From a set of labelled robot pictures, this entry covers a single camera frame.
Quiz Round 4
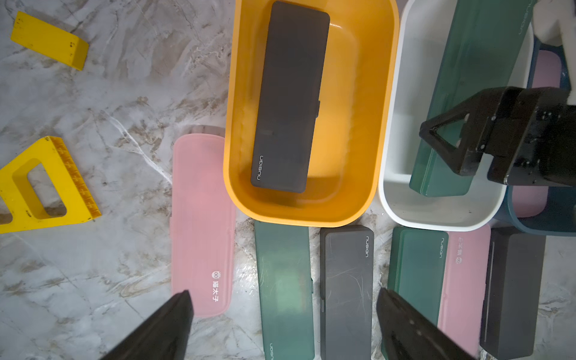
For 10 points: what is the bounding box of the dark grey pencil case left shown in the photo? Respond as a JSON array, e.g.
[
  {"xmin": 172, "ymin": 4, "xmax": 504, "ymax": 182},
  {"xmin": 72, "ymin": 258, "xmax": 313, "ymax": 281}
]
[{"xmin": 320, "ymin": 225, "xmax": 374, "ymax": 359}]

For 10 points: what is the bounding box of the dark teal storage box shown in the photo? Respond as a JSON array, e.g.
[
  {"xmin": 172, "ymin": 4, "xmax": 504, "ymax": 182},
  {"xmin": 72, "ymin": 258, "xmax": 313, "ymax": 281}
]
[{"xmin": 495, "ymin": 38, "xmax": 575, "ymax": 236}]

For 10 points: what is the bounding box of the pink pencil case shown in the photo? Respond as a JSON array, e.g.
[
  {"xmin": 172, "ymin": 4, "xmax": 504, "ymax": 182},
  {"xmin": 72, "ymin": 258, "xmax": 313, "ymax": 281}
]
[
  {"xmin": 438, "ymin": 224, "xmax": 491, "ymax": 357},
  {"xmin": 169, "ymin": 133, "xmax": 236, "ymax": 318},
  {"xmin": 510, "ymin": 49, "xmax": 563, "ymax": 219}
]

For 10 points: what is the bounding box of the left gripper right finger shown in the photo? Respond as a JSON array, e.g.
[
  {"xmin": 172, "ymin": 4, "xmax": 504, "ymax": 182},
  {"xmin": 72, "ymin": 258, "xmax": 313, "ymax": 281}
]
[{"xmin": 376, "ymin": 288, "xmax": 473, "ymax": 360}]

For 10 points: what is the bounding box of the light green pencil case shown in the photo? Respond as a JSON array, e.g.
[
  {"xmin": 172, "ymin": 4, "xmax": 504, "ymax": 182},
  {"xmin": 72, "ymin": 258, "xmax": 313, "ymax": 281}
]
[{"xmin": 254, "ymin": 221, "xmax": 315, "ymax": 360}]

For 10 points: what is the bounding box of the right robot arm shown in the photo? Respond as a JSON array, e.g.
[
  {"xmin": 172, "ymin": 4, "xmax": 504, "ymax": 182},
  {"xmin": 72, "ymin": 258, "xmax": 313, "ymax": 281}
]
[{"xmin": 419, "ymin": 1, "xmax": 575, "ymax": 187}]

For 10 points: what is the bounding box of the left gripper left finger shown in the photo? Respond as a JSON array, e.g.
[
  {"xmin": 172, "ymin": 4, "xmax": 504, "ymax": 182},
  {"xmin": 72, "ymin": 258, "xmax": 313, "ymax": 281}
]
[{"xmin": 104, "ymin": 290, "xmax": 194, "ymax": 359}]

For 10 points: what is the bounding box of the black pencil case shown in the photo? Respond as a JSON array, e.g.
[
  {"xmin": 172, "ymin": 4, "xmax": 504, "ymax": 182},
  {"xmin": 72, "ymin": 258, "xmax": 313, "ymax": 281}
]
[{"xmin": 250, "ymin": 1, "xmax": 330, "ymax": 194}]

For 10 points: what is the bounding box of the yellow storage box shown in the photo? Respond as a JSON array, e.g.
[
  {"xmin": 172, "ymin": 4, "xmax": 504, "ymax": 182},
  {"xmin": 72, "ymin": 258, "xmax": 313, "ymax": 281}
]
[{"xmin": 223, "ymin": 1, "xmax": 400, "ymax": 227}]

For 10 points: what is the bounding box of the small yellow block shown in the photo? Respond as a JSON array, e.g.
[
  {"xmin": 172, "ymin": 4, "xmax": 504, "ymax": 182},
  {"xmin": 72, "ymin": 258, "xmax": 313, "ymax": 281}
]
[{"xmin": 10, "ymin": 11, "xmax": 89, "ymax": 71}]

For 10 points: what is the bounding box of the dark grey pencil case right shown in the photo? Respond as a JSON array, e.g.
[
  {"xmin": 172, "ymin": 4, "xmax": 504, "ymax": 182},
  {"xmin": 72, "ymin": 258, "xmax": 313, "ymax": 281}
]
[{"xmin": 480, "ymin": 226, "xmax": 546, "ymax": 359}]

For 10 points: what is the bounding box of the yellow triangular block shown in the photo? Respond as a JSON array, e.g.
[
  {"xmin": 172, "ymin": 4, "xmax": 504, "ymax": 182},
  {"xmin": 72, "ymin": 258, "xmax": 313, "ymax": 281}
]
[{"xmin": 1, "ymin": 136, "xmax": 101, "ymax": 234}]

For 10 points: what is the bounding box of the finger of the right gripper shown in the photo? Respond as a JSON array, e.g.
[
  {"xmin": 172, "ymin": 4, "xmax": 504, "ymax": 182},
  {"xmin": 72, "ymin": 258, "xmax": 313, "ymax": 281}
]
[{"xmin": 419, "ymin": 88, "xmax": 506, "ymax": 177}]

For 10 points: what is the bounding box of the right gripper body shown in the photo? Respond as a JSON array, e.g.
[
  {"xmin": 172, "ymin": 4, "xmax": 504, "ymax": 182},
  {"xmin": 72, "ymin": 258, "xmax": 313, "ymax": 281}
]
[{"xmin": 481, "ymin": 87, "xmax": 575, "ymax": 187}]

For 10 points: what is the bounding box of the dark grey pencil case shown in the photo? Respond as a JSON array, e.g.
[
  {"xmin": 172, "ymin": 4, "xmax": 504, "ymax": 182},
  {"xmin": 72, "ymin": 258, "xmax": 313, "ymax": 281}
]
[
  {"xmin": 320, "ymin": 225, "xmax": 374, "ymax": 359},
  {"xmin": 480, "ymin": 226, "xmax": 546, "ymax": 359}
]

